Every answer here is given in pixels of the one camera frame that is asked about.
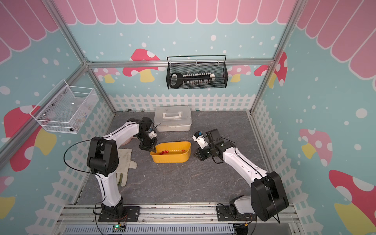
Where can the black wire wall basket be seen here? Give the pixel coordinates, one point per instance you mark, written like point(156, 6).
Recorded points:
point(197, 72)

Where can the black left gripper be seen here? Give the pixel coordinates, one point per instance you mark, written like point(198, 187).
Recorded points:
point(150, 146)

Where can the white lidded plastic box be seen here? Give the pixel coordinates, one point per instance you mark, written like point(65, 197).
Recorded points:
point(173, 118)

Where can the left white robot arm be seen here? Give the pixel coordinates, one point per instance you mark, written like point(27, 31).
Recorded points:
point(103, 159)

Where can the white work glove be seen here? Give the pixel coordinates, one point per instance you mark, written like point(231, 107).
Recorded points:
point(125, 163)

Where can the small green circuit board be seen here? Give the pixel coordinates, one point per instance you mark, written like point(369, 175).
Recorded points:
point(118, 229)

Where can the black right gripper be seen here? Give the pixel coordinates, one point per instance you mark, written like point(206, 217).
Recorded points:
point(199, 152)

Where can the white wire wall basket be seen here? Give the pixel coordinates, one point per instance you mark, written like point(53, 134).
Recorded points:
point(65, 109)

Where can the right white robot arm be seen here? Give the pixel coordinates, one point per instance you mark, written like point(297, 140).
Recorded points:
point(268, 197)

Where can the yellow plastic storage box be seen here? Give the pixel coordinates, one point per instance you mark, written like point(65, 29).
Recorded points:
point(175, 154)

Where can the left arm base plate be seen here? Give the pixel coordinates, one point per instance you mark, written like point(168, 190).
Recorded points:
point(126, 214)

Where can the black socket set holder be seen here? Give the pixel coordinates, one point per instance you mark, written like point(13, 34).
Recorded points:
point(178, 80)

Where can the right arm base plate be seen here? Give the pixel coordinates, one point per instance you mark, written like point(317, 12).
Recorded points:
point(229, 213)

